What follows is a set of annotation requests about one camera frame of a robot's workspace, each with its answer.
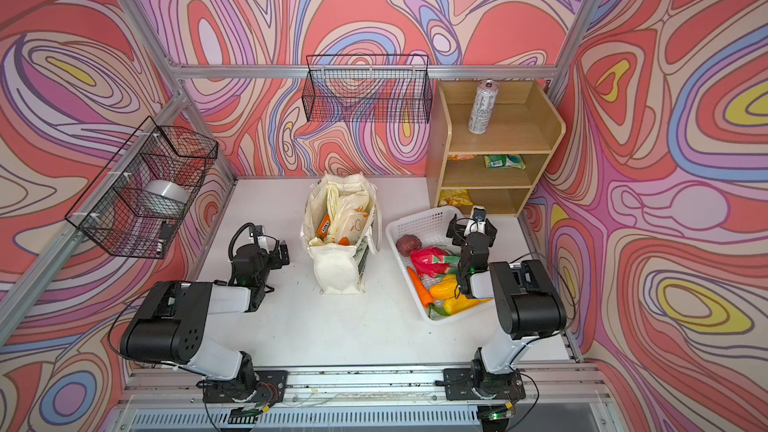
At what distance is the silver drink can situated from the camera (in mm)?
798

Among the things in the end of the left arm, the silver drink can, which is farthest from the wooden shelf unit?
the end of the left arm

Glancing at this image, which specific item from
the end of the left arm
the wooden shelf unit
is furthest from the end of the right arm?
the end of the left arm
